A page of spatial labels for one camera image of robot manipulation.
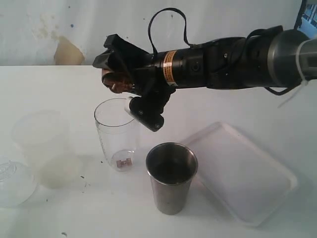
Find white rectangular plastic tray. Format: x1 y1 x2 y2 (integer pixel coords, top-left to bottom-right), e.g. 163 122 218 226
181 121 299 227

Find small brown wooden cup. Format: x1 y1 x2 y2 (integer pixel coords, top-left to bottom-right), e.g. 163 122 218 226
102 69 134 94

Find clear plastic shaker lid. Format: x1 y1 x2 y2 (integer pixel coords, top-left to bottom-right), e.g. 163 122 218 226
0 157 37 208

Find dark metal frame post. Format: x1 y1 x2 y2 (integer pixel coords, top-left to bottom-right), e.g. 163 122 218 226
293 0 307 30

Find translucent white plastic container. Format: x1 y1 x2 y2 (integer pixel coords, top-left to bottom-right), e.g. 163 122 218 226
12 110 82 188

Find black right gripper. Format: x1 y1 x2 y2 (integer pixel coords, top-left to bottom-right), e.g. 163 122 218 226
92 34 175 114

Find clear plastic shaker cup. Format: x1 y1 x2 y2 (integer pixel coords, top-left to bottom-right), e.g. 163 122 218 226
94 98 140 172

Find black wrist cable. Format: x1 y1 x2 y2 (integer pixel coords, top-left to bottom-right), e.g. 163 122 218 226
148 8 199 57

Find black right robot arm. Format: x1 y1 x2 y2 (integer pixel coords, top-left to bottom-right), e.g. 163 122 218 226
93 26 317 116

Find stainless steel tumbler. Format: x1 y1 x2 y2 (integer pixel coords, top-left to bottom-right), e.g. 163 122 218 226
146 142 198 215

